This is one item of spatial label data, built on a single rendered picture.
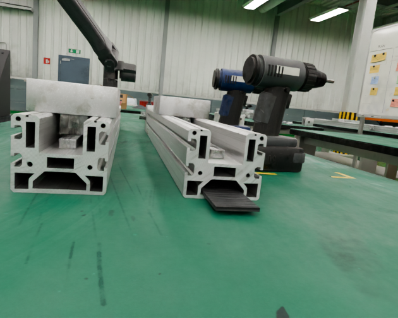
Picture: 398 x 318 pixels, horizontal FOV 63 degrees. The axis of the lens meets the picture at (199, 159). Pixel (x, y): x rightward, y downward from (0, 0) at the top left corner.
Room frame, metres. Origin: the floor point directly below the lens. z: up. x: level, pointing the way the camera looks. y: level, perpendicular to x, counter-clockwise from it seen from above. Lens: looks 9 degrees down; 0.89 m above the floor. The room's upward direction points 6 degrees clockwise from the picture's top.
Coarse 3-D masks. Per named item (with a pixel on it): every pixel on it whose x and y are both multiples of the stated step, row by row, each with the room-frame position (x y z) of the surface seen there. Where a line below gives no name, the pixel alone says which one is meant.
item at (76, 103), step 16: (32, 80) 0.41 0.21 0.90; (48, 80) 0.41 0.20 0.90; (32, 96) 0.41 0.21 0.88; (48, 96) 0.41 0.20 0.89; (64, 96) 0.42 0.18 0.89; (80, 96) 0.42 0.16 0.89; (96, 96) 0.43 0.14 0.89; (112, 96) 0.43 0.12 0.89; (64, 112) 0.42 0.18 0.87; (80, 112) 0.42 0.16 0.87; (96, 112) 0.43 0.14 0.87; (112, 112) 0.43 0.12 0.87; (64, 128) 0.43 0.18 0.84; (80, 128) 0.44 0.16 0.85
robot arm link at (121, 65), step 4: (108, 60) 1.23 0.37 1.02; (108, 64) 1.24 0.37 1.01; (112, 64) 1.24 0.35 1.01; (120, 64) 1.30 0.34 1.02; (124, 64) 1.30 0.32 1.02; (128, 64) 1.31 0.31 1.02; (132, 64) 1.32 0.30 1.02; (108, 68) 1.25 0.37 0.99; (112, 68) 1.25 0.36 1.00; (116, 68) 1.28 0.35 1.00; (120, 68) 1.28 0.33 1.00; (124, 68) 1.29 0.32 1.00; (128, 68) 1.29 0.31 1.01; (132, 68) 1.30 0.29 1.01; (112, 72) 1.27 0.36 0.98; (124, 72) 1.30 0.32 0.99; (128, 72) 1.30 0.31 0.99; (132, 72) 1.30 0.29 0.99; (124, 76) 1.30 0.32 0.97; (128, 76) 1.31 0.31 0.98; (132, 76) 1.31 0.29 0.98; (124, 80) 1.32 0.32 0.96; (128, 80) 1.32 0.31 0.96; (132, 80) 1.32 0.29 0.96
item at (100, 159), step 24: (24, 120) 0.34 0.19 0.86; (48, 120) 0.39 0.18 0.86; (96, 120) 0.37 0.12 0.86; (24, 144) 0.34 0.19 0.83; (48, 144) 0.39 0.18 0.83; (72, 144) 0.39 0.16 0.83; (96, 144) 0.36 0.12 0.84; (24, 168) 0.34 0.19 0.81; (48, 168) 0.35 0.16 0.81; (72, 168) 0.36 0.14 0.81; (96, 168) 0.36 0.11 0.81; (48, 192) 0.35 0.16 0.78; (72, 192) 0.35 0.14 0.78; (96, 192) 0.36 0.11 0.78
